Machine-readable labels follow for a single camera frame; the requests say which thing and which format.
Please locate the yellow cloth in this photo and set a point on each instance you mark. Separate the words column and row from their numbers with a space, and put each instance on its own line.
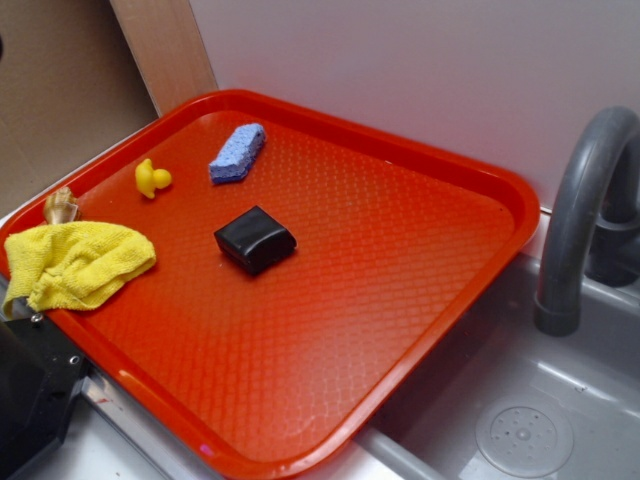
column 76, row 266

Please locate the grey faucet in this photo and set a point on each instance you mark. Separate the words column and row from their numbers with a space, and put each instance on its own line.
column 594, row 226

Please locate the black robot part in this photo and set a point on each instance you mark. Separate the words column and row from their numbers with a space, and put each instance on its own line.
column 42, row 372

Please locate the grey sink basin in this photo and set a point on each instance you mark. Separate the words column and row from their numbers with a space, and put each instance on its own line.
column 497, row 399

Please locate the wooden board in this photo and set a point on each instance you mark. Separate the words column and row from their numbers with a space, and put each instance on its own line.
column 166, row 44

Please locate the black box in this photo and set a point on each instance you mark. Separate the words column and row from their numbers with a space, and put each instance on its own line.
column 255, row 241

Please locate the red plastic tray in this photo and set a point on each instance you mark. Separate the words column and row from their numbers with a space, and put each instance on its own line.
column 268, row 376

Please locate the blue sponge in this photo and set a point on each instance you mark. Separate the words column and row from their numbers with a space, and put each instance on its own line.
column 238, row 154

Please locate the yellow rubber duck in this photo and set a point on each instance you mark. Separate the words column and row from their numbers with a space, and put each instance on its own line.
column 148, row 179

